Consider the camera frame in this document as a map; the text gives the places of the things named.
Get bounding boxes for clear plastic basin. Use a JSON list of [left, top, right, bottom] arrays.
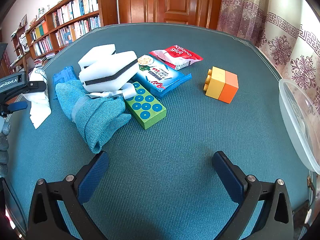
[[278, 78, 320, 175]]

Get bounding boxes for small wooden shelf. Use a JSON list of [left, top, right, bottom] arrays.
[[10, 25, 33, 70]]

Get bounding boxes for red and white packet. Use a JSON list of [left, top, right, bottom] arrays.
[[149, 45, 203, 71]]

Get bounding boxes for wooden door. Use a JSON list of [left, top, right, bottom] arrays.
[[117, 0, 224, 29]]

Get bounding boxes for white labelled packet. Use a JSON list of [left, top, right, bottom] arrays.
[[22, 67, 52, 130]]

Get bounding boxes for brown strap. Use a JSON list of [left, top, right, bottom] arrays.
[[306, 175, 315, 198]]

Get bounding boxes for white mesh cloth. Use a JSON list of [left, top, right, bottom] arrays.
[[87, 82, 137, 100]]

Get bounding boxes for wooden bookshelf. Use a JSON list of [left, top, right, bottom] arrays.
[[25, 0, 119, 67]]

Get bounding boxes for yellow and orange toy block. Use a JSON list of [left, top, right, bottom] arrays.
[[203, 66, 238, 104]]

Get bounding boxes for blue snack packet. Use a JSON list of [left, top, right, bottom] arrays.
[[131, 54, 192, 98]]

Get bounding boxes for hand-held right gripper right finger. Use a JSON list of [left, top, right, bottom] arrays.
[[212, 151, 294, 240]]

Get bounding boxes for rows of books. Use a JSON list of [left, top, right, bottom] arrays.
[[29, 0, 102, 58]]

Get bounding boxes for sheer purple patterned curtain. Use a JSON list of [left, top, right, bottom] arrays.
[[216, 0, 267, 47]]

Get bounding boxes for person's left hand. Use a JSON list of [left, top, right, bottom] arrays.
[[0, 121, 12, 178]]

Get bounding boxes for green block with blue dots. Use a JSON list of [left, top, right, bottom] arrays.
[[124, 81, 167, 130]]

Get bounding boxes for white sponge with dark layer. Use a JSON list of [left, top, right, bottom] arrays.
[[79, 51, 140, 93], [78, 44, 117, 68]]

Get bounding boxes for teal woven cloth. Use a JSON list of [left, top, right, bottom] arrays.
[[55, 80, 132, 155]]

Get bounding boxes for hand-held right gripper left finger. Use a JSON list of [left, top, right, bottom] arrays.
[[26, 151, 110, 240]]

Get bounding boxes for blue plastic packet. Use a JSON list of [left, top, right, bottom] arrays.
[[53, 65, 78, 98]]

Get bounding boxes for white purple patterned curtain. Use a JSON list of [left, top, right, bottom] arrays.
[[256, 0, 320, 100]]

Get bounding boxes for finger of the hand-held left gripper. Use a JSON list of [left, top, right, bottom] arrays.
[[0, 101, 28, 117], [26, 79, 48, 95]]

